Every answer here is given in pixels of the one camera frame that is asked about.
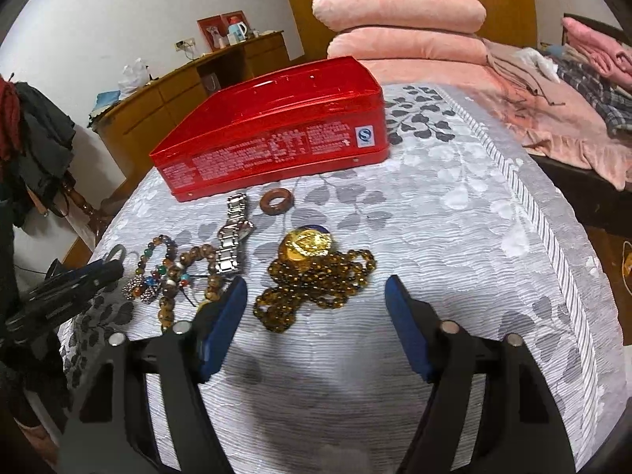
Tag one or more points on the blue cloth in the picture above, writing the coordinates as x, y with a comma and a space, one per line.
108, 99

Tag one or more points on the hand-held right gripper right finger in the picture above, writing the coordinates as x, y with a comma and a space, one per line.
405, 328

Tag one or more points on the white plastic bag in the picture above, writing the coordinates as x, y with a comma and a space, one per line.
134, 76

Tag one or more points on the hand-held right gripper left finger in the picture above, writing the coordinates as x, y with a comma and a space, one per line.
222, 328

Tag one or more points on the silver metal wristwatch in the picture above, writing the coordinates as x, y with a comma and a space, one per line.
232, 237

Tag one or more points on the folded pink blanket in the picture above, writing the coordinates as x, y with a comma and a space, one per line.
597, 47

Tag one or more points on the wooden wardrobe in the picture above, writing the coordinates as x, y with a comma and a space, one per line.
508, 5

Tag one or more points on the grey leaf-print bed sheet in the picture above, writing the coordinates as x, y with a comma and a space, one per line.
444, 217

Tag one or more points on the gold round medallion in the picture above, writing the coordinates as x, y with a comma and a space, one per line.
306, 244

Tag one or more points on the red tin box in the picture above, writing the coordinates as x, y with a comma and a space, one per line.
276, 123

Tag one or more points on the red picture frame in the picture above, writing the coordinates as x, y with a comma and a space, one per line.
210, 32

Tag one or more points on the wall power socket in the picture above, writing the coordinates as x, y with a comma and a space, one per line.
185, 44

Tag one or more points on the dark clothes on rack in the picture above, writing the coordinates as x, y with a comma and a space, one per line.
34, 148

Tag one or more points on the wooden coat rack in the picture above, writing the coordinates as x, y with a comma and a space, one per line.
84, 207

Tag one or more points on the white electric kettle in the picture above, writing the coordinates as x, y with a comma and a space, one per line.
237, 32

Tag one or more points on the blue plaid shirt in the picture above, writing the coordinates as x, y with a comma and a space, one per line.
607, 94

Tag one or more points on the large pink pillow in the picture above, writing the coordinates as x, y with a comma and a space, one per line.
410, 44
395, 7

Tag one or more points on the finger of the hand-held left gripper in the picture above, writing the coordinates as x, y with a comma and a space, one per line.
49, 313
84, 276

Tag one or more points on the pink ruffled bedspread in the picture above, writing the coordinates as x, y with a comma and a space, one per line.
558, 108

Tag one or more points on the wooden sideboard cabinet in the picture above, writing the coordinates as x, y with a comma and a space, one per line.
148, 108

